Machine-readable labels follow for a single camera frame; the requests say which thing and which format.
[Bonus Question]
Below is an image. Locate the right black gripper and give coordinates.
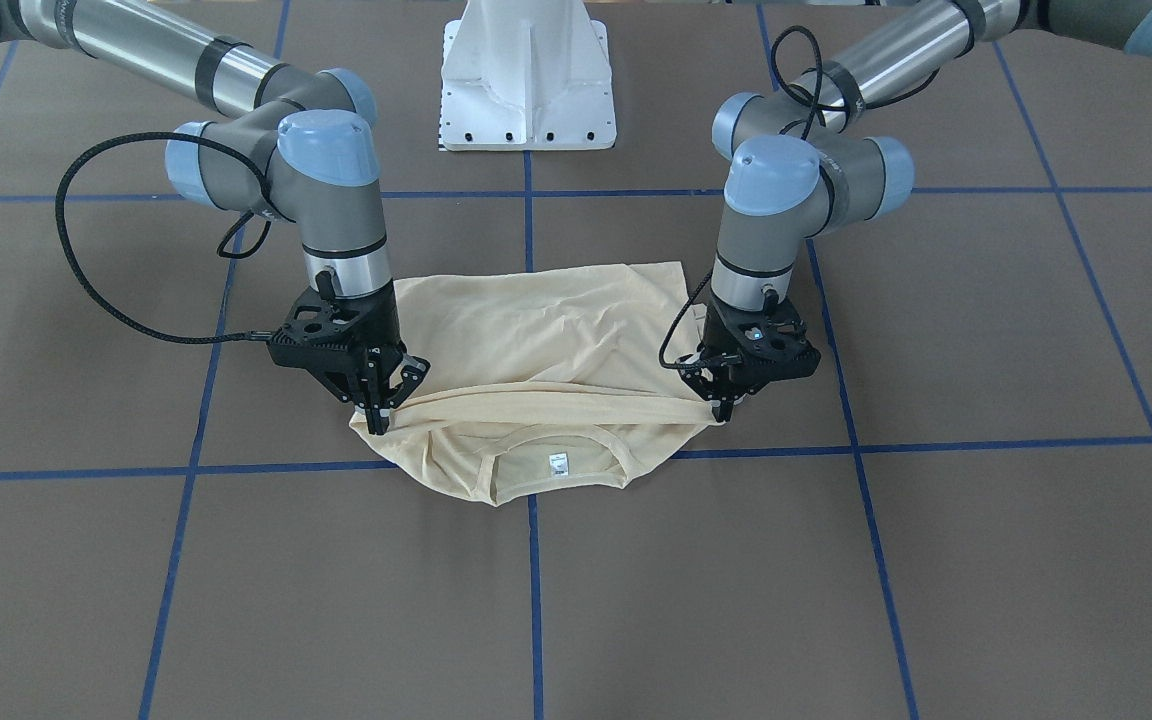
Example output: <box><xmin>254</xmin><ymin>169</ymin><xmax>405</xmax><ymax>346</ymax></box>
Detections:
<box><xmin>308</xmin><ymin>295</ymin><xmax>430</xmax><ymax>435</ymax></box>

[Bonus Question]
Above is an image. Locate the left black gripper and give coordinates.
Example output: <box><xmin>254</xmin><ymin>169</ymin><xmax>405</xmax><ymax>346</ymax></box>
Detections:
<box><xmin>676</xmin><ymin>300</ymin><xmax>806</xmax><ymax>424</ymax></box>

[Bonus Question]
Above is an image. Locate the cream long-sleeve printed shirt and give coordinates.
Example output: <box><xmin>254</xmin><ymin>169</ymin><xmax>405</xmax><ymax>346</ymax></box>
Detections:
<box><xmin>349</xmin><ymin>262</ymin><xmax>717</xmax><ymax>506</ymax></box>

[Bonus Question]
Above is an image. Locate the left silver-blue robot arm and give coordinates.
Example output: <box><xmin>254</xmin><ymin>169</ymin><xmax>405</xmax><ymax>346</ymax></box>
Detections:
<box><xmin>669</xmin><ymin>1</ymin><xmax>1152</xmax><ymax>423</ymax></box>

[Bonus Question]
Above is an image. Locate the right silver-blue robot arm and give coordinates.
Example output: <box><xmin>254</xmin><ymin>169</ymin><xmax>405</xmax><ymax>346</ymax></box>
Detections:
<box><xmin>0</xmin><ymin>1</ymin><xmax>429</xmax><ymax>435</ymax></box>

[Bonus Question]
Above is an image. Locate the brown mat with blue grid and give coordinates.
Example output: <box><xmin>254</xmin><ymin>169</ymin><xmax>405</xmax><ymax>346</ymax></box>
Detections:
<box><xmin>0</xmin><ymin>31</ymin><xmax>1152</xmax><ymax>719</ymax></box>

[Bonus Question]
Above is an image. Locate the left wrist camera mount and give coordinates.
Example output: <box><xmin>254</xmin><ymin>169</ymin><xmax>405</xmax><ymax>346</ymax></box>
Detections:
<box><xmin>732</xmin><ymin>302</ymin><xmax>820</xmax><ymax>392</ymax></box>

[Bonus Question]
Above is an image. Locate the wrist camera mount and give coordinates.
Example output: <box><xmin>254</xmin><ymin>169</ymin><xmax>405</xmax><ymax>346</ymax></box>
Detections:
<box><xmin>268</xmin><ymin>288</ymin><xmax>364</xmax><ymax>373</ymax></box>
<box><xmin>732</xmin><ymin>302</ymin><xmax>820</xmax><ymax>392</ymax></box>

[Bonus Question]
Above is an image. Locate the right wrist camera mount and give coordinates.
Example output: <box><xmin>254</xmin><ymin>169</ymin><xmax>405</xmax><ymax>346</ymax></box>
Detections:
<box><xmin>268</xmin><ymin>288</ymin><xmax>364</xmax><ymax>373</ymax></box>

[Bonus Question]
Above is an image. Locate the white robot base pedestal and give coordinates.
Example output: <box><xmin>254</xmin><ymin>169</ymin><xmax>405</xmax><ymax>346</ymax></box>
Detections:
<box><xmin>438</xmin><ymin>1</ymin><xmax>617</xmax><ymax>152</ymax></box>

